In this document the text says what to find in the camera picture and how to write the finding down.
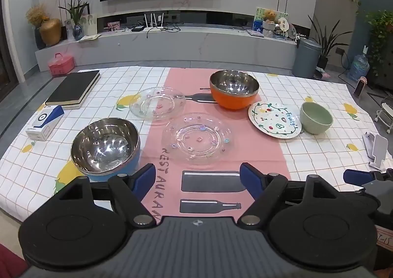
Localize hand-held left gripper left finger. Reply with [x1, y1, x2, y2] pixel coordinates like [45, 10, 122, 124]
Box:
[54, 164, 157, 227]

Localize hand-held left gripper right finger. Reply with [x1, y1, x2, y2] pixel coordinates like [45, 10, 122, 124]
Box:
[237, 162, 338, 227]

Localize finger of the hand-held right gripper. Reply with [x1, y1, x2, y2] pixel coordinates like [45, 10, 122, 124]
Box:
[343, 168, 393, 188]

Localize blue steel bowl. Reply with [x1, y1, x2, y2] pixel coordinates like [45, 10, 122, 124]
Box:
[70, 117, 141, 183]

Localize white painted plate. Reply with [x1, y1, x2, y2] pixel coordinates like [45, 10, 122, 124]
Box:
[248, 102, 303, 139]

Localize clear glass bowl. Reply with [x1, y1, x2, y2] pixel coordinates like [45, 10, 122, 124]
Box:
[129, 86, 187, 121]
[162, 112, 235, 165]

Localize green bowl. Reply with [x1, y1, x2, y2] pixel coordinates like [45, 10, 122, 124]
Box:
[300, 102, 334, 135]

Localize orange steel bowl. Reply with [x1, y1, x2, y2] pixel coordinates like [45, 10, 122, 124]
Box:
[210, 70, 260, 110]

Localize pink table runner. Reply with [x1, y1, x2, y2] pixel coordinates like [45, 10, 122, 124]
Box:
[140, 67, 292, 225]

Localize white phone stand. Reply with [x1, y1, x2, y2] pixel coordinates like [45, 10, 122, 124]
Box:
[362, 132, 393, 171]

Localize lemon print checked tablecloth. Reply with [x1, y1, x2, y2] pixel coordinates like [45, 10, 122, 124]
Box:
[0, 66, 381, 224]

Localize white rolling cart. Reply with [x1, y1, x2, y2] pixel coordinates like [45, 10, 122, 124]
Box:
[375, 97, 393, 134]

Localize pink device on stand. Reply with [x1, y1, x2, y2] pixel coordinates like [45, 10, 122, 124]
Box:
[353, 78, 369, 97]

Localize blue water jug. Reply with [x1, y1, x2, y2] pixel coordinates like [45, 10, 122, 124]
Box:
[348, 54, 370, 82]

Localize white and blue box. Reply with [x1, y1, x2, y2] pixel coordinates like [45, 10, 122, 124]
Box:
[25, 105, 65, 142]

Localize black notebook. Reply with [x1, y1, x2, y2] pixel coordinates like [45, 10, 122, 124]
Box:
[45, 70, 101, 110]

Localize grey trash can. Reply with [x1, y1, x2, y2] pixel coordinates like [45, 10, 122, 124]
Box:
[292, 38, 323, 79]

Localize potted plant in black pot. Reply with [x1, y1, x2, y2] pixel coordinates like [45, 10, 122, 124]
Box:
[308, 14, 353, 70]

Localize grey stone television bench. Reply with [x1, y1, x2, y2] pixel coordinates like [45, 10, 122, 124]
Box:
[35, 26, 300, 73]

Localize pink basket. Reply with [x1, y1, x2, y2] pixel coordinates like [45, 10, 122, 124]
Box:
[47, 53, 75, 76]

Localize leafy green plant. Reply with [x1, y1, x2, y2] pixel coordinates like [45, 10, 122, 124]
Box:
[365, 11, 393, 76]

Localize white router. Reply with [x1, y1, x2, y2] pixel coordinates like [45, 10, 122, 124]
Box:
[144, 12, 165, 33]

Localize red cloth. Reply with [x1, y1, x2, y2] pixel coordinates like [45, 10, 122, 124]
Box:
[0, 243, 29, 278]

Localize teddy bear bouquet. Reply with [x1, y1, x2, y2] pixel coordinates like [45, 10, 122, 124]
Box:
[261, 10, 278, 38]

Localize green plant in blue vase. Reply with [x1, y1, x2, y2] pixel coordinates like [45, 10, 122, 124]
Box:
[58, 0, 93, 41]

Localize white printed container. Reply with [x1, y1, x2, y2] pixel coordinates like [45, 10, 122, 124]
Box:
[83, 14, 98, 36]

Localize green picture card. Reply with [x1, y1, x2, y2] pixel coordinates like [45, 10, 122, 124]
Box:
[253, 7, 289, 34]

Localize gold vase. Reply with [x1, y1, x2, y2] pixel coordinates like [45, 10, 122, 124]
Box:
[39, 18, 62, 46]

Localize dark glass door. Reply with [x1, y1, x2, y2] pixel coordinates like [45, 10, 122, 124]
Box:
[0, 0, 22, 103]

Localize dried yellow flowers in vase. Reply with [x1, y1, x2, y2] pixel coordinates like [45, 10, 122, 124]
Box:
[25, 4, 50, 50]

